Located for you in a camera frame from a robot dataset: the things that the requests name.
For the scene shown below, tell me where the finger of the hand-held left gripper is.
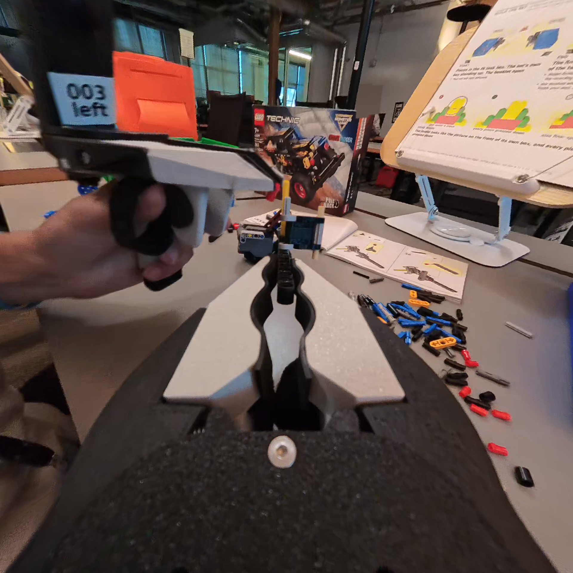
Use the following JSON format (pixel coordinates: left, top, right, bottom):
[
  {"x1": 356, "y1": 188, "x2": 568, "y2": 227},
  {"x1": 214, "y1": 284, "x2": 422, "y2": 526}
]
[{"x1": 147, "y1": 136, "x2": 278, "y2": 192}]

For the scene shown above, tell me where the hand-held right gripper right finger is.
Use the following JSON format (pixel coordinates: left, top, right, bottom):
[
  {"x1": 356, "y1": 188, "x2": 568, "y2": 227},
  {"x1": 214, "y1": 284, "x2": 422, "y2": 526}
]
[{"x1": 293, "y1": 259, "x2": 406, "y2": 422}]

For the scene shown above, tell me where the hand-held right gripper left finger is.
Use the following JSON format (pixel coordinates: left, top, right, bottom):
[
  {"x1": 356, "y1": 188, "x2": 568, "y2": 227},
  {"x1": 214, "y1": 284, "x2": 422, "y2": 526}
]
[{"x1": 162, "y1": 257, "x2": 274, "y2": 427}]

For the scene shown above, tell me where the black lego beam assembly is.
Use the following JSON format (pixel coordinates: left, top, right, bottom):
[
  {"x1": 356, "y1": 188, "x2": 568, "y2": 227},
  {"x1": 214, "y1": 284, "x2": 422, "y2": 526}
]
[{"x1": 277, "y1": 179, "x2": 326, "y2": 306}]

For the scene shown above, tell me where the person's left forearm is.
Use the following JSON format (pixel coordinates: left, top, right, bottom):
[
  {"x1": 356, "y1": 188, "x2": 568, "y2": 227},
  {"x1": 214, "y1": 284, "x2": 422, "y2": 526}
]
[{"x1": 0, "y1": 228, "x2": 45, "y2": 309}]

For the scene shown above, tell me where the pile of small lego pieces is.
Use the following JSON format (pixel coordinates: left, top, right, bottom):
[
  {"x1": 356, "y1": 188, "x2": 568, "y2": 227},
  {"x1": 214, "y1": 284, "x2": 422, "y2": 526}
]
[{"x1": 348, "y1": 282, "x2": 513, "y2": 422}]

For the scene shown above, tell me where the grey lego chassis model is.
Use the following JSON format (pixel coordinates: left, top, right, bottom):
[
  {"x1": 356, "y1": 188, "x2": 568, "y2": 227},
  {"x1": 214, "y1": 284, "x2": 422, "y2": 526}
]
[{"x1": 236, "y1": 210, "x2": 284, "y2": 265}]

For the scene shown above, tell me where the open lego instruction booklet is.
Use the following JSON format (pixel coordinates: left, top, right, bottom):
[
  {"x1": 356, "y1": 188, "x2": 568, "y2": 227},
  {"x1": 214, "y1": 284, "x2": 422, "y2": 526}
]
[{"x1": 242, "y1": 210, "x2": 469, "y2": 301}]

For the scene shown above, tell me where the lego set box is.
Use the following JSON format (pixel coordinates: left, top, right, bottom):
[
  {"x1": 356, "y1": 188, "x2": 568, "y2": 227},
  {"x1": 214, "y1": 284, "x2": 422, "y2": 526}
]
[{"x1": 252, "y1": 104, "x2": 371, "y2": 218}]

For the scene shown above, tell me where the person's left hand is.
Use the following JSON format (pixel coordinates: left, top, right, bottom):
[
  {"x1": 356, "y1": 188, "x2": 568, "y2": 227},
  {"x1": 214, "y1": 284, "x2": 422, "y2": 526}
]
[{"x1": 21, "y1": 180, "x2": 195, "y2": 300}]

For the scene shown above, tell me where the green plastic bin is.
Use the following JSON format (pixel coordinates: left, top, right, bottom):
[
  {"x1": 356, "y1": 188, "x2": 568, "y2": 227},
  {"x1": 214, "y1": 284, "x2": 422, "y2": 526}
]
[{"x1": 170, "y1": 135, "x2": 240, "y2": 149}]

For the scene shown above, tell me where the orange plastic box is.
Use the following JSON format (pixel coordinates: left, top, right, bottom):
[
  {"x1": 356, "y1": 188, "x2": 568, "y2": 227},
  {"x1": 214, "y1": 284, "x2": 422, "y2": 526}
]
[{"x1": 112, "y1": 50, "x2": 199, "y2": 142}]

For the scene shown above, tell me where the white tablet stand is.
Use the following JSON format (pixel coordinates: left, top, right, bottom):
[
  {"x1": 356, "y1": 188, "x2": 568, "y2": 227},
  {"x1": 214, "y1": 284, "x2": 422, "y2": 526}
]
[{"x1": 384, "y1": 174, "x2": 532, "y2": 269}]

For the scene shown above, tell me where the black pole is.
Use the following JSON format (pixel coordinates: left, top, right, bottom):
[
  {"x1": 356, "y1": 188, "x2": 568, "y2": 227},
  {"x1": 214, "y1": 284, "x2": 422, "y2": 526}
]
[{"x1": 346, "y1": 0, "x2": 376, "y2": 111}]

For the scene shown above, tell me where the instruction sheet on wooden board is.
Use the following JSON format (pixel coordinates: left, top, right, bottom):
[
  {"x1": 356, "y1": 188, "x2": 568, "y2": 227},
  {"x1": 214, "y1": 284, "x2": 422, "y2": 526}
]
[{"x1": 380, "y1": 0, "x2": 573, "y2": 209}]

